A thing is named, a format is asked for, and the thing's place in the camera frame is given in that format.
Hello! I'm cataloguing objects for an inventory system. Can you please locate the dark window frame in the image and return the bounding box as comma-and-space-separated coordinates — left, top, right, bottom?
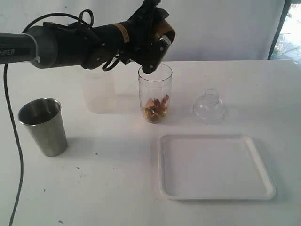
268, 0, 301, 66

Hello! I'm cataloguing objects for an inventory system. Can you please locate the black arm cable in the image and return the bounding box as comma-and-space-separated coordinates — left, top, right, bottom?
3, 9, 95, 226

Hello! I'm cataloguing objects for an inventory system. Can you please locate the clear plastic shaker tumbler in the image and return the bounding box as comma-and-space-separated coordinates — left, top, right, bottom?
138, 64, 173, 123

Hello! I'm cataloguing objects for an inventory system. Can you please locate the round wooden cup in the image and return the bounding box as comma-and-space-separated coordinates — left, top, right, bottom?
154, 20, 176, 43

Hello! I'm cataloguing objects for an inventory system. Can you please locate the frosted plastic jar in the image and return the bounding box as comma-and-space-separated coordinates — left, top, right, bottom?
82, 69, 117, 114

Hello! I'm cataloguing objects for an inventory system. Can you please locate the clear domed shaker lid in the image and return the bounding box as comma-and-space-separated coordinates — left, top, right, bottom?
193, 89, 226, 125

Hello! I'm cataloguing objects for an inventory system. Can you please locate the stainless steel cup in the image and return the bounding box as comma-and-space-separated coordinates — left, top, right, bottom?
18, 98, 68, 157

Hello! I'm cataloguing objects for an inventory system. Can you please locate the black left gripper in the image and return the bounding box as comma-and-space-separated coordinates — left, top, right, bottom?
124, 0, 172, 74

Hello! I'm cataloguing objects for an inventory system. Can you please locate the white plastic tray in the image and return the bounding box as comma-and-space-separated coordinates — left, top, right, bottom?
158, 134, 276, 201

